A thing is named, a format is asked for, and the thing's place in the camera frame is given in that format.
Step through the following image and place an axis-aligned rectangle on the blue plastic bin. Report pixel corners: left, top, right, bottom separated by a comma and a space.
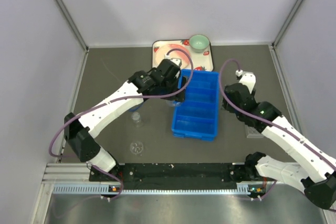
171, 67, 219, 142

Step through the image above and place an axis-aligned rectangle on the clear test tube rack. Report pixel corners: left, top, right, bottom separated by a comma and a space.
245, 125, 264, 138

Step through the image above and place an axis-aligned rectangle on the small clear glass dish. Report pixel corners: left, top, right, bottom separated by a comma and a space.
131, 112, 143, 127

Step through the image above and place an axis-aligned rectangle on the clear glass flask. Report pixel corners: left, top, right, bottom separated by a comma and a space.
166, 100, 182, 108

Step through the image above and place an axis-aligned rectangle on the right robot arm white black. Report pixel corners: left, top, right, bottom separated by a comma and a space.
220, 81, 335, 210

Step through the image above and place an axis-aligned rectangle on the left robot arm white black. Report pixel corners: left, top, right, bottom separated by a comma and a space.
64, 58, 184, 180

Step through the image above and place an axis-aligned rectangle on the pink cream plate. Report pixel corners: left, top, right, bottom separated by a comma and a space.
152, 44, 190, 69

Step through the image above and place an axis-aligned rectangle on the strawberry pattern tray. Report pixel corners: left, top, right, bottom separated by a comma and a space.
152, 39, 214, 71

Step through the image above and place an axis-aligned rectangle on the green ceramic bowl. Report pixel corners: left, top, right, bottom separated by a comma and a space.
189, 34, 210, 53

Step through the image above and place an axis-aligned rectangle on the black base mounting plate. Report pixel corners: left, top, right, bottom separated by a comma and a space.
89, 163, 266, 190

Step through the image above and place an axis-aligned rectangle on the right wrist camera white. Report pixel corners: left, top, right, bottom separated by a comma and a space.
235, 70, 256, 94

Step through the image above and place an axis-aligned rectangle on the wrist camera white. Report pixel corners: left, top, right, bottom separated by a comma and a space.
164, 55, 182, 68
235, 70, 256, 94

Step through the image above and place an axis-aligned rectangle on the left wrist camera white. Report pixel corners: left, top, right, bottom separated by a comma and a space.
164, 55, 182, 68

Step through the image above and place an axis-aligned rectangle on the grey slotted cable duct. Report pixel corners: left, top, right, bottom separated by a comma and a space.
52, 184, 251, 195

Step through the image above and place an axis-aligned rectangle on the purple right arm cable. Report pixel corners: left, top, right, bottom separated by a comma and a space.
219, 59, 336, 201

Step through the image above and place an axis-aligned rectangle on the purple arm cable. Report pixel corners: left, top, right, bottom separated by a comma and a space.
48, 49, 194, 198
219, 59, 336, 201

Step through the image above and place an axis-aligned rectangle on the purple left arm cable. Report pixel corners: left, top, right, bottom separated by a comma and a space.
48, 49, 194, 198

